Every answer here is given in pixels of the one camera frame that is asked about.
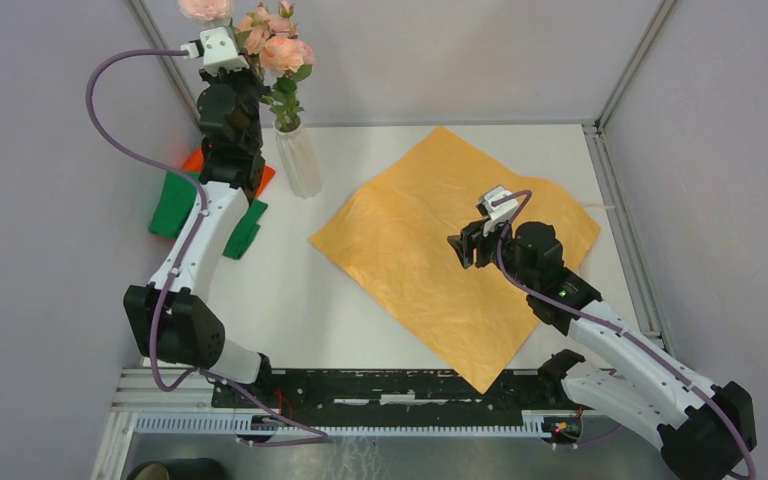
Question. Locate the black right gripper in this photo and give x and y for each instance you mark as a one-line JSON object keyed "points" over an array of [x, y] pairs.
{"points": [[471, 237]]}

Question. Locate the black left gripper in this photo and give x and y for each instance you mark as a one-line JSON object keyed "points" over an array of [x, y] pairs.
{"points": [[243, 74]]}

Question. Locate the orange wrapping paper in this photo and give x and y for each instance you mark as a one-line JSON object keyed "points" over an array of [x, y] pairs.
{"points": [[391, 236]]}

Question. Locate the pink artificial flower bouquet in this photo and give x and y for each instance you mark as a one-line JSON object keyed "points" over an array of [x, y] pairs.
{"points": [[210, 13]]}

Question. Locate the cream printed ribbon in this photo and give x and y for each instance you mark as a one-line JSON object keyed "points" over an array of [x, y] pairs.
{"points": [[598, 207]]}

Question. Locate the single artificial flower stem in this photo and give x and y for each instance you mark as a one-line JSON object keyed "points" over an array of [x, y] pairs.
{"points": [[251, 36]]}

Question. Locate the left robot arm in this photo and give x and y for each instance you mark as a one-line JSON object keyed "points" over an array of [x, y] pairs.
{"points": [[169, 316]]}

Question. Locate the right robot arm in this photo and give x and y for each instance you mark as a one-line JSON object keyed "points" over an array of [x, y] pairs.
{"points": [[701, 430]]}

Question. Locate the white ribbed vase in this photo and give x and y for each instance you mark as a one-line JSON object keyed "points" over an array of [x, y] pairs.
{"points": [[300, 162]]}

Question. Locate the orange cloth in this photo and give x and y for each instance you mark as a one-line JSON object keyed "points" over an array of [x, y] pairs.
{"points": [[246, 230]]}

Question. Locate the green cloth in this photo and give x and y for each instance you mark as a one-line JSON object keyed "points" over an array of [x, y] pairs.
{"points": [[176, 200]]}

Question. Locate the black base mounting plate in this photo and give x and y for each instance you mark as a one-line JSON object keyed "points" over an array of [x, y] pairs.
{"points": [[408, 398]]}

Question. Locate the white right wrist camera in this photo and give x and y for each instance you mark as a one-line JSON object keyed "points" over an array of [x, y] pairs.
{"points": [[497, 207]]}

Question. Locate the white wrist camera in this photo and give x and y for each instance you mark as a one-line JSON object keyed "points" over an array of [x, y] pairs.
{"points": [[218, 50], [497, 207]]}

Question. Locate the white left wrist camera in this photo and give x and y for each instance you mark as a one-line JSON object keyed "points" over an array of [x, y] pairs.
{"points": [[218, 50]]}

